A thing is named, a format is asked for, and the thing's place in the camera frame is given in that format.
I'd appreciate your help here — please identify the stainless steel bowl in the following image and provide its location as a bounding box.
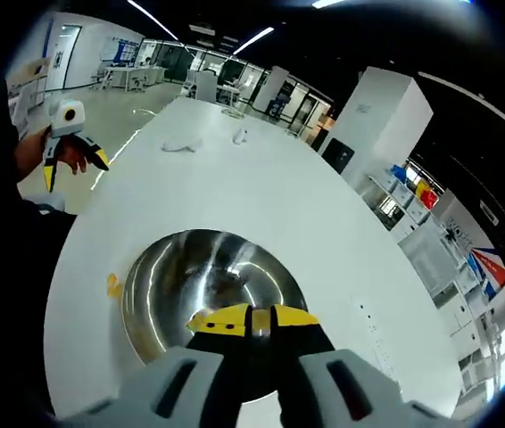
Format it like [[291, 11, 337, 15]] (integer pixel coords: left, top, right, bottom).
[[120, 229, 310, 405]]

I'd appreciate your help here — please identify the red blue wall banner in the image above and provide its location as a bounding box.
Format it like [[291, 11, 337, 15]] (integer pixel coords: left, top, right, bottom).
[[470, 247, 505, 298]]

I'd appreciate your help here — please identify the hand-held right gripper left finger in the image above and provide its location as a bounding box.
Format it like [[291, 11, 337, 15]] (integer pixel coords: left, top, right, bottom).
[[55, 302, 254, 428]]

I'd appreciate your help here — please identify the narrow white pillar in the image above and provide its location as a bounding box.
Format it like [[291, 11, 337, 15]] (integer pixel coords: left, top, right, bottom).
[[252, 66, 292, 115]]

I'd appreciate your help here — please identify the white table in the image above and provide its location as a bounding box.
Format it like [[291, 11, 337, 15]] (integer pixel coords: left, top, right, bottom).
[[42, 96, 466, 423]]

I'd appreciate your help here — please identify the person's left hand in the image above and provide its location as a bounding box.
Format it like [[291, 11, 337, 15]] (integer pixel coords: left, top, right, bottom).
[[13, 125, 88, 183]]

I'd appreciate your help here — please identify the person in dark shirt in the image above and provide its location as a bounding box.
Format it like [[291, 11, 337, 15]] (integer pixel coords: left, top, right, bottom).
[[0, 177, 78, 402]]

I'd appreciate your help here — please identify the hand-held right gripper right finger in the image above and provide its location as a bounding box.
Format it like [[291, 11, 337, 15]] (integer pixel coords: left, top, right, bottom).
[[271, 302, 441, 428]]

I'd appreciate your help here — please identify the white background desk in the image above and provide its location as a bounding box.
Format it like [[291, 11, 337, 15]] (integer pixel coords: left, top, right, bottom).
[[100, 65, 167, 93]]

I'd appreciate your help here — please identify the large white square pillar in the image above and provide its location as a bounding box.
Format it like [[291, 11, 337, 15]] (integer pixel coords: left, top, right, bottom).
[[319, 66, 435, 188]]

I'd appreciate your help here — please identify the white office chair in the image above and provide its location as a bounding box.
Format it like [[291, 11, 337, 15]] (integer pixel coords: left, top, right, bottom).
[[195, 71, 218, 100]]

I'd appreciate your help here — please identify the black panel on pillar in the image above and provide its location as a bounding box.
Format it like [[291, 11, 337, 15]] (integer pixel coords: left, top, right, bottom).
[[321, 137, 355, 175]]

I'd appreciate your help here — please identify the white shelf unit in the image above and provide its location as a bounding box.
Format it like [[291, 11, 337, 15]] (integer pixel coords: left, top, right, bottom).
[[366, 171, 505, 389]]

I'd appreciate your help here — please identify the crumpled white cloth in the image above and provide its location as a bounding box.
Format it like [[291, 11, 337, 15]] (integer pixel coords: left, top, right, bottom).
[[161, 136, 203, 154]]

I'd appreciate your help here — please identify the pile of yellow QQ candies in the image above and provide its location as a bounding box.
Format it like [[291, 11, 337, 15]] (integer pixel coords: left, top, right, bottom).
[[106, 272, 125, 301]]

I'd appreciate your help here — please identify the white ribbed box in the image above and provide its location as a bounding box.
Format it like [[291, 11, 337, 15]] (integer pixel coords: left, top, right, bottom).
[[399, 218, 459, 295]]

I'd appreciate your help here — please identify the blue wall notice board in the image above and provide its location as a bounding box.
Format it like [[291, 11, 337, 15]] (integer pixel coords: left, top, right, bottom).
[[100, 37, 140, 63]]

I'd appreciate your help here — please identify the translucent yellow QQ candy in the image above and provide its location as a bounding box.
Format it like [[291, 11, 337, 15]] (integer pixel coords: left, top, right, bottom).
[[252, 309, 276, 333]]

